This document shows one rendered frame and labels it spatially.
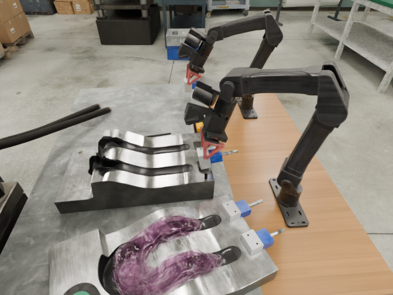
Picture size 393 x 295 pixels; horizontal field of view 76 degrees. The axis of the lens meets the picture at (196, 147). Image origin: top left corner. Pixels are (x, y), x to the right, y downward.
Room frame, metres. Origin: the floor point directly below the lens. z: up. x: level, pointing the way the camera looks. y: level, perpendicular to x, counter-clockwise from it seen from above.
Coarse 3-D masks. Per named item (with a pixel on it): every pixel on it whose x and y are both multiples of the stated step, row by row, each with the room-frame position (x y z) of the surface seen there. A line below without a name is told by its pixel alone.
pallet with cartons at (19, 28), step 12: (0, 0) 4.42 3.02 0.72; (12, 0) 4.80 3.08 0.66; (0, 12) 4.26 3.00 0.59; (12, 12) 4.63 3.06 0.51; (24, 12) 5.01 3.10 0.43; (0, 24) 4.22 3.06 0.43; (12, 24) 4.48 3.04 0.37; (24, 24) 4.84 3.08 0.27; (0, 36) 4.21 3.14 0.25; (12, 36) 4.32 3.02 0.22; (24, 36) 4.66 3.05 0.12; (12, 48) 4.22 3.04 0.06
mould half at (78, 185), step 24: (144, 144) 0.72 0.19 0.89; (168, 144) 0.73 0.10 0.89; (192, 144) 0.72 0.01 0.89; (72, 168) 0.63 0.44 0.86; (72, 192) 0.52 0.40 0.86; (96, 192) 0.50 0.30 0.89; (120, 192) 0.50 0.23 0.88; (144, 192) 0.51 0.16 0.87; (168, 192) 0.52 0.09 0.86; (192, 192) 0.53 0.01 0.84
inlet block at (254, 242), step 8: (248, 232) 0.36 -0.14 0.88; (256, 232) 0.37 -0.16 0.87; (264, 232) 0.37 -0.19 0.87; (272, 232) 0.38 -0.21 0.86; (280, 232) 0.38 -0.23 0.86; (240, 240) 0.36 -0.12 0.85; (248, 240) 0.34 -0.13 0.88; (256, 240) 0.34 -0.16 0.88; (264, 240) 0.35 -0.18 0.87; (272, 240) 0.35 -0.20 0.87; (248, 248) 0.33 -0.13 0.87; (256, 248) 0.32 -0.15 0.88; (264, 248) 0.34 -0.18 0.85
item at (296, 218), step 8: (272, 184) 0.60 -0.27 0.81; (280, 192) 0.53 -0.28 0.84; (280, 200) 0.52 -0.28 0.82; (288, 200) 0.50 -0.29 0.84; (296, 200) 0.50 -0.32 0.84; (280, 208) 0.50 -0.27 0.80; (288, 208) 0.49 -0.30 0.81; (296, 208) 0.49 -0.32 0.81; (288, 216) 0.46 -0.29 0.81; (296, 216) 0.46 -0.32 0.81; (304, 216) 0.46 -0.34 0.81; (288, 224) 0.44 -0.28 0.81; (296, 224) 0.44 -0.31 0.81; (304, 224) 0.44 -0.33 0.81
